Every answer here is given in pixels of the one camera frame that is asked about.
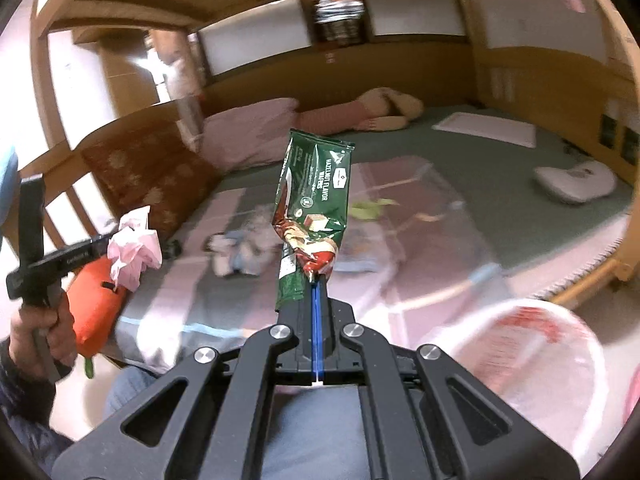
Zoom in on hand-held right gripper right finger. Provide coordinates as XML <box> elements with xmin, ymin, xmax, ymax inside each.
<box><xmin>317</xmin><ymin>275</ymin><xmax>583</xmax><ymax>480</ymax></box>

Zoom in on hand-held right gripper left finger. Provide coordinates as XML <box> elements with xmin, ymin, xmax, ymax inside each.
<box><xmin>50</xmin><ymin>280</ymin><xmax>317</xmax><ymax>480</ymax></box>

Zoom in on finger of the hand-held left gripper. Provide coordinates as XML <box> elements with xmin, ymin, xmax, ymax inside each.
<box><xmin>75</xmin><ymin>234</ymin><xmax>119</xmax><ymax>269</ymax></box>

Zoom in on pink tissue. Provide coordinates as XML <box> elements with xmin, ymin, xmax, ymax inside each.
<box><xmin>107</xmin><ymin>206</ymin><xmax>164</xmax><ymax>292</ymax></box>

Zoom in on white blue wrapper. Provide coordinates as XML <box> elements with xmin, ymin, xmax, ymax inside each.
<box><xmin>202</xmin><ymin>207</ymin><xmax>283</xmax><ymax>277</ymax></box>

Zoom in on small yellow green wrapper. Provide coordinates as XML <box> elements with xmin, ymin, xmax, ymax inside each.
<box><xmin>350</xmin><ymin>199</ymin><xmax>401</xmax><ymax>222</ymax></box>

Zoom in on green wafer wrapper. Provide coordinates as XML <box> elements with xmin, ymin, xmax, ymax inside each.
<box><xmin>270</xmin><ymin>127</ymin><xmax>357</xmax><ymax>313</ymax></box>

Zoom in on bin with white plastic bag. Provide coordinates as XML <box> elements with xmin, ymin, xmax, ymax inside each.
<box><xmin>450</xmin><ymin>299</ymin><xmax>614</xmax><ymax>480</ymax></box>

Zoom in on person's left hand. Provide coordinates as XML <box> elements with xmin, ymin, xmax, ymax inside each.
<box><xmin>10</xmin><ymin>292</ymin><xmax>79</xmax><ymax>382</ymax></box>

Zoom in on orange carrot plush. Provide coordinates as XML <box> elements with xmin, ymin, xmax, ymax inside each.
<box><xmin>65</xmin><ymin>255</ymin><xmax>129</xmax><ymax>379</ymax></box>

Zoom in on brown patterned pillow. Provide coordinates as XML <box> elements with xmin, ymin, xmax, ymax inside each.
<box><xmin>80</xmin><ymin>127</ymin><xmax>221</xmax><ymax>246</ymax></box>

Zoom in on person's legs in jeans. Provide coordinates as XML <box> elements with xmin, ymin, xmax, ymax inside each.
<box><xmin>105</xmin><ymin>366</ymin><xmax>367</xmax><ymax>480</ymax></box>

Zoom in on pink checked blanket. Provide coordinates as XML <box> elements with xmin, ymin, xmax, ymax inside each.
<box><xmin>117</xmin><ymin>155</ymin><xmax>511</xmax><ymax>376</ymax></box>

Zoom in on pink pillow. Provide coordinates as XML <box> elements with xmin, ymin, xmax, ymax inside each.
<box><xmin>200</xmin><ymin>97</ymin><xmax>301</xmax><ymax>176</ymax></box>

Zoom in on green bed mattress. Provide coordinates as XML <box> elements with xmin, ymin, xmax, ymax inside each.
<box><xmin>165</xmin><ymin>104</ymin><xmax>635</xmax><ymax>311</ymax></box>

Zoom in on striped plush dog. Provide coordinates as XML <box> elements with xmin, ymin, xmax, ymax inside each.
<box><xmin>297</xmin><ymin>87</ymin><xmax>425</xmax><ymax>134</ymax></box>

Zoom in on flat white pillow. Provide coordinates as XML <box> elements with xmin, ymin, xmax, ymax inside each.
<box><xmin>432</xmin><ymin>111</ymin><xmax>539</xmax><ymax>149</ymax></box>

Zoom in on white contoured baby pillow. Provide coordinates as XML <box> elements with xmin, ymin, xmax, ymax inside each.
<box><xmin>532</xmin><ymin>160</ymin><xmax>619</xmax><ymax>205</ymax></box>

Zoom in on stack of books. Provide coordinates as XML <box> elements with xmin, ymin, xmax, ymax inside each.
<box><xmin>314</xmin><ymin>0</ymin><xmax>366</xmax><ymax>43</ymax></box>

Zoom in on dark green sticker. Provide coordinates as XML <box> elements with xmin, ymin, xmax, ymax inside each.
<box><xmin>620</xmin><ymin>127</ymin><xmax>640</xmax><ymax>161</ymax></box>
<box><xmin>600</xmin><ymin>115</ymin><xmax>619</xmax><ymax>149</ymax></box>

